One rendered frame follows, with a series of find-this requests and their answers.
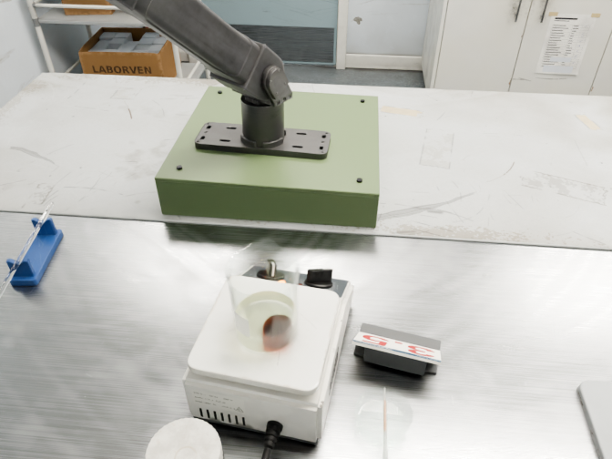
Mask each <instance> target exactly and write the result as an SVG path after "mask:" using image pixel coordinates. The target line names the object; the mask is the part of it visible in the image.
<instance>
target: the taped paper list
mask: <svg viewBox="0 0 612 459"><path fill-rule="evenodd" d="M549 15H550V16H551V19H550V22H549V26H548V28H547V31H546V37H545V41H544V43H543V47H542V50H541V54H540V57H539V60H538V63H537V67H536V70H535V72H536V73H544V74H562V75H577V74H578V71H579V68H580V65H581V62H582V59H583V56H584V53H585V51H586V48H587V43H588V41H589V38H590V36H591V33H592V30H593V27H594V24H595V22H596V19H597V17H600V16H601V14H594V13H592V15H576V14H559V13H558V12H549Z"/></svg>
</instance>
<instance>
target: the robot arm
mask: <svg viewBox="0 0 612 459"><path fill-rule="evenodd" d="M106 1H108V2H109V3H110V4H112V5H113V6H115V7H117V8H118V9H120V10H122V11H123V12H125V13H127V14H129V15H132V16H133V17H135V18H136V19H137V20H139V21H140V22H142V23H143V24H145V25H146V26H148V27H150V28H151V29H153V30H154V31H156V32H157V33H158V34H160V35H161V36H163V37H165V38H166V39H167V40H168V41H170V42H171V43H173V44H174V45H175V46H177V47H179V48H180V49H182V50H183V51H185V52H186V53H188V54H189V55H191V56H192V57H194V58H195V59H197V60H198V61H199V62H200V63H202V64H203V65H204V67H205V68H207V69H208V70H209V71H210V75H209V76H210V77H212V78H214V79H215V80H217V81H218V82H220V83H221V84H222V85H223V86H225V87H228V88H231V89H232V91H234V92H237V93H239V94H241V97H240V103H241V118H242V124H231V123H219V122H207V123H205V124H204V126H203V127H202V129H201V130H200V132H199V133H198V135H197V137H196V138H195V148H197V149H204V150H215V151H225V152H236V153H246V154H257V155H267V156H278V157H288V158H308V159H319V160H323V159H326V158H327V156H328V151H329V146H330V142H331V133H330V132H328V131H320V130H308V129H297V128H286V127H284V102H286V101H287V100H289V99H291V98H292V91H291V88H290V86H289V80H288V78H287V77H286V75H285V73H284V65H283V62H282V60H281V58H280V57H279V56H277V54H275V53H274V52H273V51H272V50H271V49H269V48H268V47H267V46H266V44H262V43H259V42H256V41H252V40H251V39H249V38H248V37H247V36H245V35H243V34H242V33H241V32H239V31H237V30H235V29H234V28H233V27H232V26H230V25H229V24H228V23H226V22H225V21H224V20H223V19H221V18H220V17H219V16H218V15H217V14H215V13H214V12H213V11H212V10H211V9H209V8H208V7H207V6H206V5H205V4H203V3H202V2H201V1H200V0H106Z"/></svg>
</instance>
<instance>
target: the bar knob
mask: <svg viewBox="0 0 612 459"><path fill-rule="evenodd" d="M332 271H333V269H332V268H327V269H308V270H307V278H306V280H305V281H304V283H305V284H306V285H307V286H310V287H313V288H318V289H329V288H331V287H332V284H333V283H332Z"/></svg>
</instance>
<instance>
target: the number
mask: <svg viewBox="0 0 612 459"><path fill-rule="evenodd" d="M356 340H357V341H361V342H368V343H372V344H376V345H380V346H383V347H387V348H392V349H395V350H399V351H403V352H409V353H413V354H417V355H422V356H425V357H429V358H433V359H436V360H438V351H435V350H430V349H426V348H423V347H419V346H415V345H411V344H407V343H403V342H397V341H392V340H388V339H384V338H381V337H377V336H372V335H369V334H365V333H361V334H360V335H359V337H358V338H357V339H356Z"/></svg>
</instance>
